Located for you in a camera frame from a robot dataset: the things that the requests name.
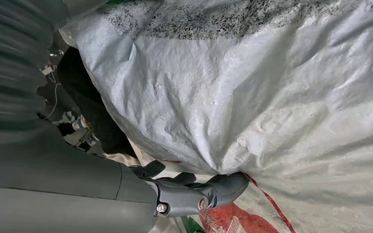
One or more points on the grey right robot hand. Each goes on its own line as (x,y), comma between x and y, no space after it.
(61,193)

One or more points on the black rounded object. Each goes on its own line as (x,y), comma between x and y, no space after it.
(86,106)

